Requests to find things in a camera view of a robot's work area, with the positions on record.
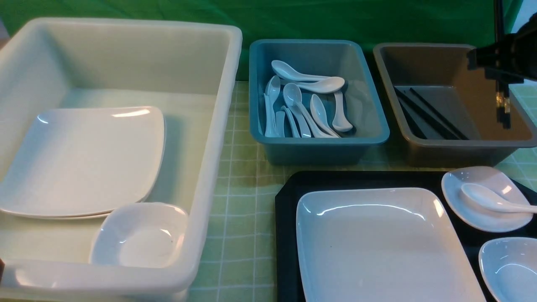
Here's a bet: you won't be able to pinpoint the teal plastic bin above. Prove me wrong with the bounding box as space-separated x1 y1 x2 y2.
249 39 390 166

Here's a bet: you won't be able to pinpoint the white small bowl in tub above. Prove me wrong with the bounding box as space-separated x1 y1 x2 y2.
89 203 189 268

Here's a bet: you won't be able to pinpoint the white square plate top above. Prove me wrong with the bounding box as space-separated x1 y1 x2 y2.
0 106 165 217

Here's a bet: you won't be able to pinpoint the white spoon horizontal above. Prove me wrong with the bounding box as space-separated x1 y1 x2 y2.
271 60 330 82
280 77 345 94

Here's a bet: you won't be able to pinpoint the black chopsticks in bin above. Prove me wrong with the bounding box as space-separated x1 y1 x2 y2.
394 87 469 140

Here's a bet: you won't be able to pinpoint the black serving tray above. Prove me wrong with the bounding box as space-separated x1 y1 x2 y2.
275 171 537 302

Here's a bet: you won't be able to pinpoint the white square plate bottom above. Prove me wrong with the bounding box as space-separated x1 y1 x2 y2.
0 117 167 220

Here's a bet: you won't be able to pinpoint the green backdrop cloth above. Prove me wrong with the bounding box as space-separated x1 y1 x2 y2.
0 0 495 81

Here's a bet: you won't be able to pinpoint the brown plastic bin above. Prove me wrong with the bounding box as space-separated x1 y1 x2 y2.
373 43 536 167

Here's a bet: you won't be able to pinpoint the white spoon top horizontal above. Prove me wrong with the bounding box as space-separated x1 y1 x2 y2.
271 60 330 82

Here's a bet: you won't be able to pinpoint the white oval dish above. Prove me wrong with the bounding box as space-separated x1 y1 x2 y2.
441 166 533 233
478 237 537 302

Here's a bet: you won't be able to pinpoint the large white plastic tub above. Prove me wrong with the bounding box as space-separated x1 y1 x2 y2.
1 18 242 302

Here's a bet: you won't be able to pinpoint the black chopstick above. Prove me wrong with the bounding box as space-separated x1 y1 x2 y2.
494 0 511 130

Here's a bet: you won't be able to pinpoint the white rectangular rice plate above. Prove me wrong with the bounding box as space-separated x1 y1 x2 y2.
297 187 485 302

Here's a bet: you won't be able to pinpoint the green checked tablecloth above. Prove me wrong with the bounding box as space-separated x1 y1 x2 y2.
188 81 537 302

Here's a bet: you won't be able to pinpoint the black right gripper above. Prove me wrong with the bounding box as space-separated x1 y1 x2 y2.
467 14 537 84

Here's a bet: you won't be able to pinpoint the white square plate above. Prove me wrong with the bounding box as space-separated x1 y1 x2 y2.
0 117 167 220
0 106 165 217

